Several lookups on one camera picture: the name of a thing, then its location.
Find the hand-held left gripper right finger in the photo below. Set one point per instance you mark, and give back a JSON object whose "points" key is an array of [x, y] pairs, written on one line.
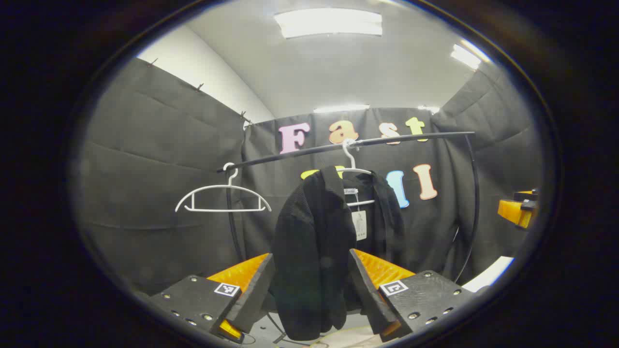
{"points": [[367, 295]]}

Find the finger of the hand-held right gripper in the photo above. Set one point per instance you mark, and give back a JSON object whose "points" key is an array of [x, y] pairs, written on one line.
{"points": [[527, 195], [515, 212]]}

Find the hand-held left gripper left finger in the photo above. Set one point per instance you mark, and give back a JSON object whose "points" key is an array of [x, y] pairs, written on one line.
{"points": [[256, 295]]}

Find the black jacket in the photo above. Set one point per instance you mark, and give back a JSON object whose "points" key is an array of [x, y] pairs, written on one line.
{"points": [[309, 241]]}

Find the white plastic clothes hanger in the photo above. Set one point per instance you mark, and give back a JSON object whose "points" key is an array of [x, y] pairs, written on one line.
{"points": [[349, 154], [222, 210]]}

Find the black metal clothes rack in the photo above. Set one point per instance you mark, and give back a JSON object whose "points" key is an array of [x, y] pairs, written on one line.
{"points": [[271, 159]]}

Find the black backdrop cloth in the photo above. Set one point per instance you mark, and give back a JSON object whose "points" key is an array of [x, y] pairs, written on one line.
{"points": [[159, 169]]}

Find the large ceiling light panel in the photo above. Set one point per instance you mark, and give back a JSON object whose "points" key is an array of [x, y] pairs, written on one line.
{"points": [[329, 23]]}

